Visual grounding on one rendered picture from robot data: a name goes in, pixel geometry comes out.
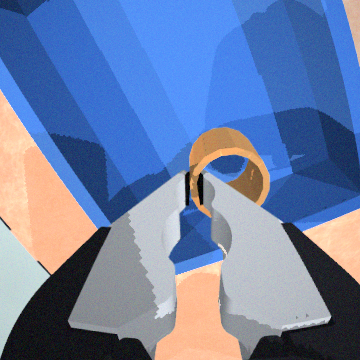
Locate bronze bushing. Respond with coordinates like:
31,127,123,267
189,127,270,218

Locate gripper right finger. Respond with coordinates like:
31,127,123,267
197,170,360,360

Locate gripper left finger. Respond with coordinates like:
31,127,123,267
0,170,190,360

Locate blue crate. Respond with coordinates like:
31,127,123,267
0,0,360,232

